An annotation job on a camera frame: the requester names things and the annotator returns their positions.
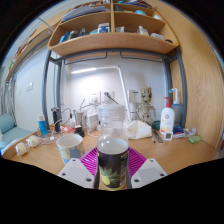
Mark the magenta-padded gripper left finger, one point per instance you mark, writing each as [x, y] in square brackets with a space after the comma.
[76, 171]

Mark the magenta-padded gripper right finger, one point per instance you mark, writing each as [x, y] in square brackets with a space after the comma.
[148, 171]

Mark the clear bottle with dark label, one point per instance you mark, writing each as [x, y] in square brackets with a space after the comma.
[112, 160]

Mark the white mug with blue print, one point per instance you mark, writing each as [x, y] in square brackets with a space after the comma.
[70, 148]

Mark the grey metal ruler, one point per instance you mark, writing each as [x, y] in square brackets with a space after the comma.
[157, 136]

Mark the black charger block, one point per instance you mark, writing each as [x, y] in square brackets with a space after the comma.
[79, 131]

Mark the small white display clock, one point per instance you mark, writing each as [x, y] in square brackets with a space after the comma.
[168, 135]

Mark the white tissue pack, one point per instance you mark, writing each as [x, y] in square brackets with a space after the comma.
[138, 130]

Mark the red flat pack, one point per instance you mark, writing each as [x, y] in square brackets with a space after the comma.
[67, 129]

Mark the dark green round container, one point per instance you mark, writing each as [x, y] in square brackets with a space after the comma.
[156, 125]

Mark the small dark blue jar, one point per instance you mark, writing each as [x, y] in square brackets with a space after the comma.
[178, 129]

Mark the white power adapter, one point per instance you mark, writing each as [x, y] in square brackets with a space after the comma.
[92, 120]

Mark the small white round roll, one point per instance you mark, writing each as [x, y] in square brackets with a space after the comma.
[32, 141]
[21, 149]

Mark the metal cup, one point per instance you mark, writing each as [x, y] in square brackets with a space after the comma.
[80, 118]

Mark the blue and white tube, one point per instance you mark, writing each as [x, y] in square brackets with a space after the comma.
[43, 128]

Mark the white pump bottle red top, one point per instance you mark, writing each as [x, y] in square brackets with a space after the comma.
[167, 120]

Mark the small green block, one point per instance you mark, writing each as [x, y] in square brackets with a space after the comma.
[194, 139]

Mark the black electric shaver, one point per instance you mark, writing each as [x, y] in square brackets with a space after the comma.
[56, 116]

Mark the tree creature figurine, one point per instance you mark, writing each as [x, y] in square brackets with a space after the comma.
[145, 110]

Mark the clear blue spray bottle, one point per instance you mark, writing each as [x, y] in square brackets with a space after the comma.
[177, 111]

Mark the pale teal bed sheet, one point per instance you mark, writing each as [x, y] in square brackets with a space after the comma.
[15, 136]

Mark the teal bed cushion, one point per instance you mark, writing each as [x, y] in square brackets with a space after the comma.
[6, 123]

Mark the white desk lamp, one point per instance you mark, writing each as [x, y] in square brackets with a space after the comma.
[83, 70]

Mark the wooden shelf unit with items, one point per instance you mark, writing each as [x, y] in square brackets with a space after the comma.
[113, 41]

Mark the white wall outlet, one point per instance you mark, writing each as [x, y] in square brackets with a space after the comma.
[94, 97]
[110, 94]

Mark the white wall box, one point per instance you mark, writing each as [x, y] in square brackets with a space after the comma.
[134, 96]

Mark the grey metal desk frame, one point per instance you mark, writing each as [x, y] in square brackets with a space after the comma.
[44, 96]

